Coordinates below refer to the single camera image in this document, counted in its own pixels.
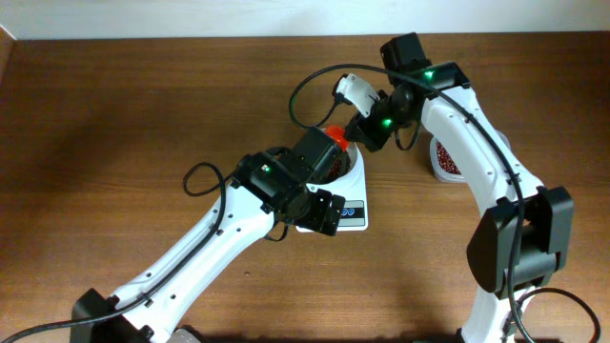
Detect orange measuring scoop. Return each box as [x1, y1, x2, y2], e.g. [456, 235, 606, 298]
[324, 125, 350, 151]

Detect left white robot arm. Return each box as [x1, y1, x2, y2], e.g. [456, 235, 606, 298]
[70, 128, 349, 342]

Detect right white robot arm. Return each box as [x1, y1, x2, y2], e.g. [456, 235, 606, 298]
[335, 33, 574, 342]

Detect white round bowl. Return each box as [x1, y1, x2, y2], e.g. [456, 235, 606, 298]
[316, 142, 357, 184]

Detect white digital kitchen scale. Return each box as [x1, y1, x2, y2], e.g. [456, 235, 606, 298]
[307, 144, 369, 233]

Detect red beans in bowl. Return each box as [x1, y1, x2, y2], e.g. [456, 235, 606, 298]
[325, 152, 351, 183]

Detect clear plastic container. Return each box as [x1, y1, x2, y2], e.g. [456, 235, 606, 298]
[429, 129, 512, 184]

